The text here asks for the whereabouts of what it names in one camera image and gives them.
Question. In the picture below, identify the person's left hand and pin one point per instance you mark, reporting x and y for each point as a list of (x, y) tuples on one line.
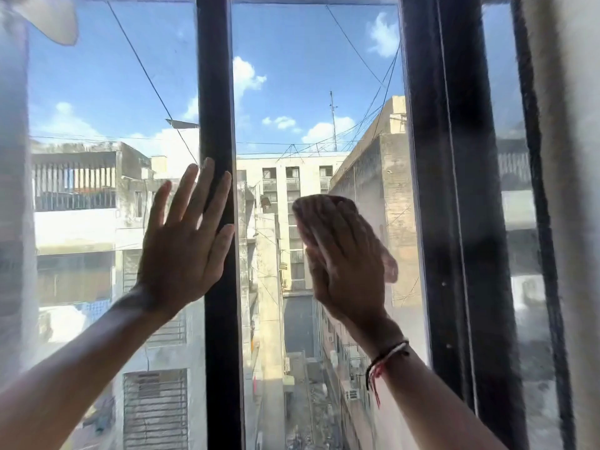
[(180, 257)]

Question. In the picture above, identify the person's right hand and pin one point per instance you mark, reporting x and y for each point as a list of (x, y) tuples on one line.
[(349, 271)]

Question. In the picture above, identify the person's left thumb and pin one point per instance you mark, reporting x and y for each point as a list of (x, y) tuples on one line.
[(224, 246)]

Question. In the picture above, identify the person's left middle finger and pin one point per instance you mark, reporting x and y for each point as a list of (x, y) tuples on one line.
[(202, 187)]

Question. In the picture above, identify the person's right fingers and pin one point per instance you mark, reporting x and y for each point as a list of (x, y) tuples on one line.
[(328, 229)]

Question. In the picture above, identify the person's left little finger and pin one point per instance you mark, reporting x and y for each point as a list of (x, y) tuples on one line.
[(160, 203)]

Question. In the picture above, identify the pinkish brown cleaning cloth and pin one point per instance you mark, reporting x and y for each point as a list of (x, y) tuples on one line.
[(391, 269)]

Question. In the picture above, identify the person's right forearm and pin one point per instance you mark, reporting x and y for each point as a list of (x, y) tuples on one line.
[(422, 403)]

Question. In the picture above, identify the person's left forearm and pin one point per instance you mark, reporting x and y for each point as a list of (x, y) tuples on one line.
[(70, 374)]

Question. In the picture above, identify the beige apartment building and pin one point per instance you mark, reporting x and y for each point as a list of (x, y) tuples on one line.
[(304, 175)]

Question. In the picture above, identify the white building with grilles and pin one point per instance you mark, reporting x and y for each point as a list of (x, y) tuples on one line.
[(84, 229)]

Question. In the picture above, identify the grey concrete building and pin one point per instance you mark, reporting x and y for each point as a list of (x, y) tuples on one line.
[(393, 182)]

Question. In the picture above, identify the thin antenna mast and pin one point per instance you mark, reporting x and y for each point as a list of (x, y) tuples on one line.
[(333, 121)]

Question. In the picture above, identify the clear window glass pane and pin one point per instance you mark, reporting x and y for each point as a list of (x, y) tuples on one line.
[(103, 98), (304, 88)]

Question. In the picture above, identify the white air conditioner unit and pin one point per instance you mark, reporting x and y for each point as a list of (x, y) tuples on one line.
[(351, 394)]

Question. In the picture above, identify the thin black window edge strip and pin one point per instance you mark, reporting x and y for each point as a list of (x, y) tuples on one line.
[(539, 206)]

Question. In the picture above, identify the white fan blade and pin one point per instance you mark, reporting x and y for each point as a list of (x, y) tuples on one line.
[(51, 16)]

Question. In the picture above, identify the narrow black window frame bar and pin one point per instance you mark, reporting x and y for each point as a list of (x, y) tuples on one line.
[(216, 88)]

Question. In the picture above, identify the wide black window frame bar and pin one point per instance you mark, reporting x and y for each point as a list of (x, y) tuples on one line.
[(450, 182)]

